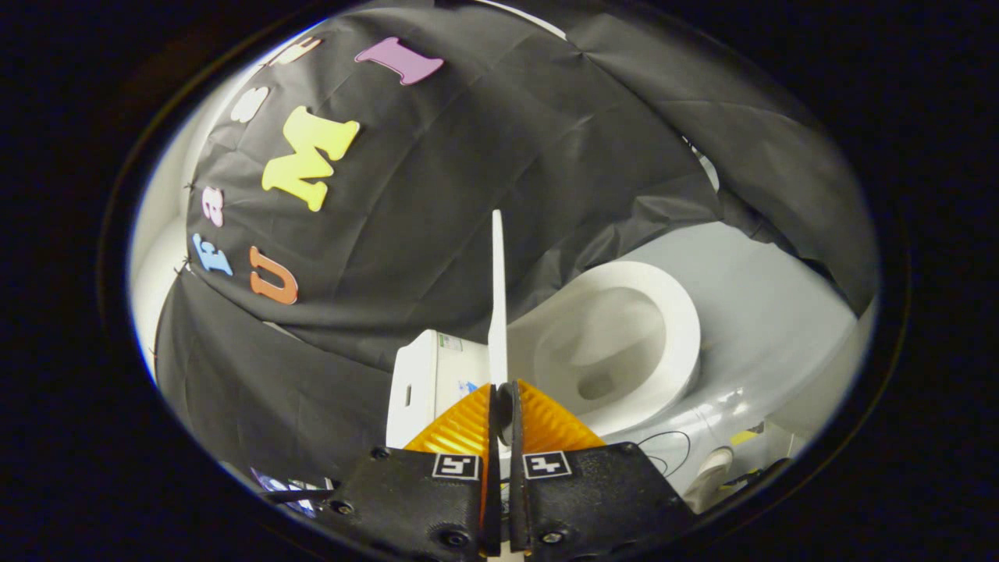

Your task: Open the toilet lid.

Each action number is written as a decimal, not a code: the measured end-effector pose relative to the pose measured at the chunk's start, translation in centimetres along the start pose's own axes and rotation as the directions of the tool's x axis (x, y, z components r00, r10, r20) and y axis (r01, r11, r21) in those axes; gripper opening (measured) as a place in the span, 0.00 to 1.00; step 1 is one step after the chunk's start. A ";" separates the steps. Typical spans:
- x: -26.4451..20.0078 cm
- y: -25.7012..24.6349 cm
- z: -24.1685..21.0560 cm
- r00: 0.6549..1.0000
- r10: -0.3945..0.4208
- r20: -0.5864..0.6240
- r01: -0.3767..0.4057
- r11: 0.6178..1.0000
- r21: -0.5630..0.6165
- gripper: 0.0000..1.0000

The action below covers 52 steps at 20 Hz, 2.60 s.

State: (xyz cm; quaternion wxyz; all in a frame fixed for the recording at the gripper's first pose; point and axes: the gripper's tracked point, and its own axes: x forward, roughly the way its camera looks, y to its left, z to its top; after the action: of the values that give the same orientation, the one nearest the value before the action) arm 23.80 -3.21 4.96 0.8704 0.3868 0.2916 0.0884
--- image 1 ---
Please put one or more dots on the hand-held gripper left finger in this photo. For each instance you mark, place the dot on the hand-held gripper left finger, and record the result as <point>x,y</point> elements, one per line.
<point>492,499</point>

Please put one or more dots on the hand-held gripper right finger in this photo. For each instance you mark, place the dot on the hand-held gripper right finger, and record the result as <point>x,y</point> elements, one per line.
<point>517,499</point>

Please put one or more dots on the white toilet lid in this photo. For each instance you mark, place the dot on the white toilet lid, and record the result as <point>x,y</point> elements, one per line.
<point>498,312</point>

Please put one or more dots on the white toilet seat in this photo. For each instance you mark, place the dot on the white toilet seat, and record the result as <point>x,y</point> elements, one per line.
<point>680,328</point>

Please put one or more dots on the white shoe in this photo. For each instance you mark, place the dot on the white shoe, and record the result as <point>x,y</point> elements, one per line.
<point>709,478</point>

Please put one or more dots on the blue lit screen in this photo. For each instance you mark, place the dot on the blue lit screen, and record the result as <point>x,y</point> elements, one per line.
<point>293,488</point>

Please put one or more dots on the yellow floor tape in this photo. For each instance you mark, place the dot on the yellow floor tape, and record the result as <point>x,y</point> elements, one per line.
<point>744,437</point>

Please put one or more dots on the white table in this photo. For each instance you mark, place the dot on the white table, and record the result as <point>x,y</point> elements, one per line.
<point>827,390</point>

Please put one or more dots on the black backdrop cloth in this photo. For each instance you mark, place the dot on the black backdrop cloth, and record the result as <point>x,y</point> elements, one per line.
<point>468,156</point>

